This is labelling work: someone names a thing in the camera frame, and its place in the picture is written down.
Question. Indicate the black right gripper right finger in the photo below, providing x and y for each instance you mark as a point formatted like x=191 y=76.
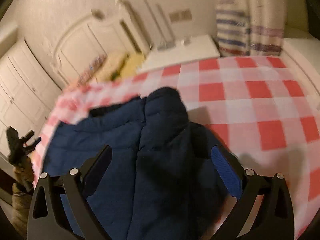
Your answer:
x=275 y=218

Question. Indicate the navy blue quilted jacket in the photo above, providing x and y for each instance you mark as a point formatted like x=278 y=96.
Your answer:
x=161 y=182

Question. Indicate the wall socket switch panel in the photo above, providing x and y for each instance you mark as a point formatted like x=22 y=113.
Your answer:
x=180 y=16

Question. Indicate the cream fluffy pillow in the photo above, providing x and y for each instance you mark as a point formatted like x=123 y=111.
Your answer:
x=111 y=67

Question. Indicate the red white checkered bed sheet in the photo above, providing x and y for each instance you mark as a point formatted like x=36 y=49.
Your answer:
x=254 y=104

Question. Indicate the beige sleeved left forearm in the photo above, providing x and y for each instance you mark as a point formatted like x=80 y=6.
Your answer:
x=20 y=199

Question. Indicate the white bedside table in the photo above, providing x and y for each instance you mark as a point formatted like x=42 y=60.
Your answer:
x=187 y=50

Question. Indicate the white wooden headboard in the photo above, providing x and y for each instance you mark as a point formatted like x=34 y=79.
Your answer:
x=97 y=34

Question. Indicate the striped nautical curtain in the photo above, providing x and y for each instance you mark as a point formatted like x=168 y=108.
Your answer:
x=250 y=27

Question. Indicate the floral patterned pillow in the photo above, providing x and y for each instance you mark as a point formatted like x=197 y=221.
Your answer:
x=93 y=67

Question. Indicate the white wardrobe doors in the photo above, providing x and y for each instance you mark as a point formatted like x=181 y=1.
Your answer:
x=28 y=94

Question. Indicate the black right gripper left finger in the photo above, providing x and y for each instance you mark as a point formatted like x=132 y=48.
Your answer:
x=47 y=217

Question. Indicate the yellow pillow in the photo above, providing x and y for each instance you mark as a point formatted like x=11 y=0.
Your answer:
x=131 y=65

